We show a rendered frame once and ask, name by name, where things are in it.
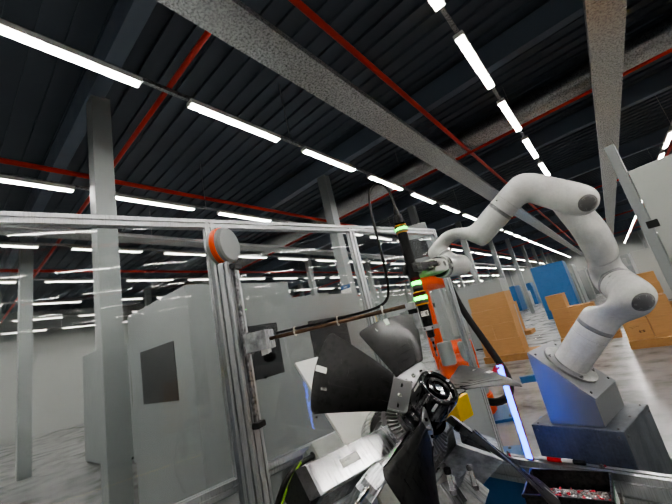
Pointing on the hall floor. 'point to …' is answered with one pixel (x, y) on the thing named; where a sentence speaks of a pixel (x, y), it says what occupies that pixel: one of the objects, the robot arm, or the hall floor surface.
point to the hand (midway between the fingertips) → (412, 269)
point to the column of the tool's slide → (251, 456)
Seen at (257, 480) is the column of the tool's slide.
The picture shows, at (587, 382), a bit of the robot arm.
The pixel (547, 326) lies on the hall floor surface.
